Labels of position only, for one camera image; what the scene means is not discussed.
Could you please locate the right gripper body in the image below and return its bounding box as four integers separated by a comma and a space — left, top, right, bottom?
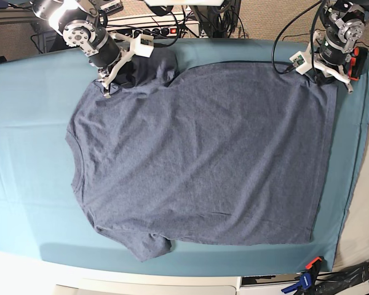
89, 30, 133, 98

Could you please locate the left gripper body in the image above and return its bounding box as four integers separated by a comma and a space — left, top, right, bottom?
305, 32, 353, 93

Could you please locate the blue-grey heather T-shirt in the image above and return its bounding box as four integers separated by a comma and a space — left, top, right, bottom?
66, 50, 338, 261

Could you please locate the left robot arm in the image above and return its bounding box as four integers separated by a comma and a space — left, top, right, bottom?
290, 1, 369, 93

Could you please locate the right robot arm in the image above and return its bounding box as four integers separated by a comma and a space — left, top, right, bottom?
31, 1, 138, 98

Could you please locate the orange black clamp upper right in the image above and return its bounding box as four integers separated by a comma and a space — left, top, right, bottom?
348, 47, 368, 81

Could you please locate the black plastic bag bottom right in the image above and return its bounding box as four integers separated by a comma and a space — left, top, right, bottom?
314, 262, 369, 295

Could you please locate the orange blue clamp bottom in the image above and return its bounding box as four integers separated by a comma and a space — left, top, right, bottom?
281, 256, 323, 294

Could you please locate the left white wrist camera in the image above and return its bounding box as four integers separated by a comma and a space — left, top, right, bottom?
289, 51, 312, 75

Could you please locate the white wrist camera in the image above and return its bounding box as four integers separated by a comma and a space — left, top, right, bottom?
130, 34, 154, 58
289, 51, 312, 75

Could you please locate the black camera cable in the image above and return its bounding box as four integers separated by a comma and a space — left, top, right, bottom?
270, 0, 323, 75
101, 6, 191, 52

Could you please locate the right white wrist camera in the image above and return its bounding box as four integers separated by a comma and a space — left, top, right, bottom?
130, 34, 154, 58

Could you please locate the white power strip red switch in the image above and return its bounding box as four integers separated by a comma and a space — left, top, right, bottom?
130, 23, 200, 39

